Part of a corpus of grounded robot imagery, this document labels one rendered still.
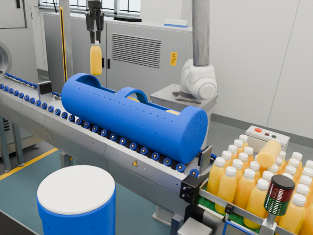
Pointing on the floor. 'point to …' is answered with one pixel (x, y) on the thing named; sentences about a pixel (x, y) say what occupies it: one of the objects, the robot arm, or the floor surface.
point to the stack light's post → (265, 230)
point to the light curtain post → (66, 46)
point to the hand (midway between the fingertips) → (95, 37)
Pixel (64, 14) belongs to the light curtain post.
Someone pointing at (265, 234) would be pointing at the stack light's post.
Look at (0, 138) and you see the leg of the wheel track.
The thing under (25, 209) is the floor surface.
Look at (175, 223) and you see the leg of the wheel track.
